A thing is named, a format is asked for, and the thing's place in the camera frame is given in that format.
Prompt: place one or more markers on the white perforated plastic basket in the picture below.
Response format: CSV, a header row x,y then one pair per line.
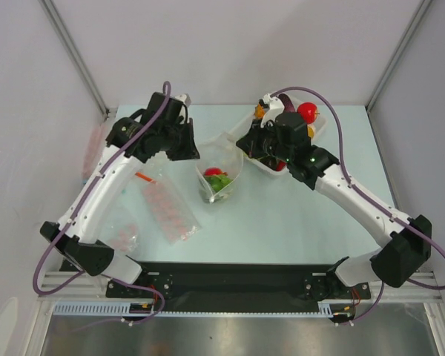
x,y
266,164

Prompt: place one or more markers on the red toy tomato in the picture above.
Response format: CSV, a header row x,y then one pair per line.
x,y
213,171

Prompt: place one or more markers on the aluminium frame post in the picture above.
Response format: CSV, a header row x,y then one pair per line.
x,y
400,50
58,24

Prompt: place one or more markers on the red toy apple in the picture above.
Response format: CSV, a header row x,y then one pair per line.
x,y
308,111

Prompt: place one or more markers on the clear white-dotted zip bag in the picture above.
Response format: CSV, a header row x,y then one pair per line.
x,y
220,152

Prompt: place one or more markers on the white slotted cable duct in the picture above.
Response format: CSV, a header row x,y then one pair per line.
x,y
129,309

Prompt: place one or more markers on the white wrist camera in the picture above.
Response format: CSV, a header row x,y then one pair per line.
x,y
185,99
273,107

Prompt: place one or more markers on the purple toy eggplant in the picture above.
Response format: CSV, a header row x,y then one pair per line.
x,y
287,103

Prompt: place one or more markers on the clear bag red dots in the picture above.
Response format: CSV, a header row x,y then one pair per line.
x,y
171,213

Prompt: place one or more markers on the yellow toy lemon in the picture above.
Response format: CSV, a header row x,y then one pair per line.
x,y
311,131

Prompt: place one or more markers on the red toy chili pepper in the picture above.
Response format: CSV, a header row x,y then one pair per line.
x,y
281,166

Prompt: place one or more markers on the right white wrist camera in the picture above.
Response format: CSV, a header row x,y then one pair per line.
x,y
273,107

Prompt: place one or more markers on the orange toy pineapple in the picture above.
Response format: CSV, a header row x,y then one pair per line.
x,y
259,112

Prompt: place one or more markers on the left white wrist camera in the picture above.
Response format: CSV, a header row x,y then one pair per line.
x,y
185,99

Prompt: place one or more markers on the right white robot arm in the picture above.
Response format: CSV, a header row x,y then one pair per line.
x,y
403,241

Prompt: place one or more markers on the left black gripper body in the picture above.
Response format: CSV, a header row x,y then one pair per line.
x,y
168,133

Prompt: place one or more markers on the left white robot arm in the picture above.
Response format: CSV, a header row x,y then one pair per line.
x,y
76,234

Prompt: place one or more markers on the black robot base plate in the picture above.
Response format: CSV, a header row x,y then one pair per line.
x,y
239,288

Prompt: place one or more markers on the right aluminium frame post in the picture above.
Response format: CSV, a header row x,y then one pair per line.
x,y
400,50

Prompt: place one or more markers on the green toy bell pepper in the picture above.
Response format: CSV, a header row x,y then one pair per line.
x,y
218,182

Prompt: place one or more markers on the clear bag pink dots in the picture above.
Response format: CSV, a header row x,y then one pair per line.
x,y
122,238

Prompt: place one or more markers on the left aluminium frame post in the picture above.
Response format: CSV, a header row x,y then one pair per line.
x,y
58,24

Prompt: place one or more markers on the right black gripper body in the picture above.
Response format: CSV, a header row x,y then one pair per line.
x,y
253,143

